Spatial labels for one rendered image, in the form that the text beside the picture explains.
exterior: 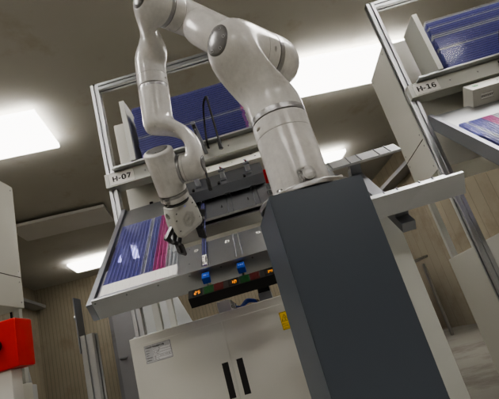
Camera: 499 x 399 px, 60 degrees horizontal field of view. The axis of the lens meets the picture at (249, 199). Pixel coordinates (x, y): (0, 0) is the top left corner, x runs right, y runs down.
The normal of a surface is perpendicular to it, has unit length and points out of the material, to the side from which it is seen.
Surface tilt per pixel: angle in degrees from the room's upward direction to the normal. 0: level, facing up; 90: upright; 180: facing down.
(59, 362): 90
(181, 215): 121
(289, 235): 90
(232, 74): 127
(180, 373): 90
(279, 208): 90
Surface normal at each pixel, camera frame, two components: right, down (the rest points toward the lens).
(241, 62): -0.26, 0.46
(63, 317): 0.07, -0.35
